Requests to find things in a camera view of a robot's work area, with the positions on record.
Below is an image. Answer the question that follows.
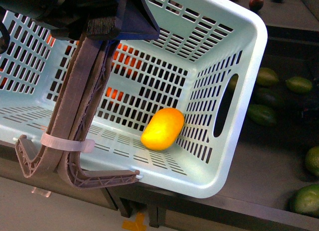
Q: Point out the green avocado upper right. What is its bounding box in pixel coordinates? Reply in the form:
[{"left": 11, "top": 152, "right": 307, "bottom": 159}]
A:
[{"left": 286, "top": 76, "right": 313, "bottom": 95}]

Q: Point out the green avocado upper left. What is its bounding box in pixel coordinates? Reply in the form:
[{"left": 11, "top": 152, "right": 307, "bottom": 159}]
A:
[{"left": 256, "top": 67, "right": 279, "bottom": 87}]

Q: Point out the light teal plastic basket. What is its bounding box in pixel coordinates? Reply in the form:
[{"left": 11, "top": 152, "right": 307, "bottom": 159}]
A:
[{"left": 0, "top": 0, "right": 268, "bottom": 198}]

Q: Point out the green avocado right edge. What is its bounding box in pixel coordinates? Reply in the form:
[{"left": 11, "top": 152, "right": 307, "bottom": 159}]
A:
[{"left": 305, "top": 146, "right": 319, "bottom": 177}]

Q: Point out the white zip tie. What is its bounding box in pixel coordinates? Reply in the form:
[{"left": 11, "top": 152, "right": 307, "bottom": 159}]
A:
[{"left": 40, "top": 133, "right": 95, "bottom": 153}]

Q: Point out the green avocado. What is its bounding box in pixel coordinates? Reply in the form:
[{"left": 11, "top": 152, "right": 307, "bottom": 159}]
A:
[
  {"left": 289, "top": 184, "right": 319, "bottom": 218},
  {"left": 256, "top": 67, "right": 279, "bottom": 87},
  {"left": 286, "top": 76, "right": 313, "bottom": 95},
  {"left": 247, "top": 104, "right": 277, "bottom": 127}
]

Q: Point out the green avocado middle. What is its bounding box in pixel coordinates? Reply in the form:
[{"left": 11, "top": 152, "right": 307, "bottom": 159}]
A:
[{"left": 247, "top": 104, "right": 277, "bottom": 127}]

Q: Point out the yellow mango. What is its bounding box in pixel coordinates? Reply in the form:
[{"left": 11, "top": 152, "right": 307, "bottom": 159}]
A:
[{"left": 141, "top": 108, "right": 184, "bottom": 151}]

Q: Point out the green avocado bottom right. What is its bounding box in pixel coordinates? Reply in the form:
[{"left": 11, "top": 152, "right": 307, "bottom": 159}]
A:
[{"left": 289, "top": 184, "right": 319, "bottom": 218}]

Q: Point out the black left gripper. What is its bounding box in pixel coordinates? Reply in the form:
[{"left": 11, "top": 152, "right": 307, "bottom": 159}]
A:
[{"left": 0, "top": 0, "right": 160, "bottom": 40}]

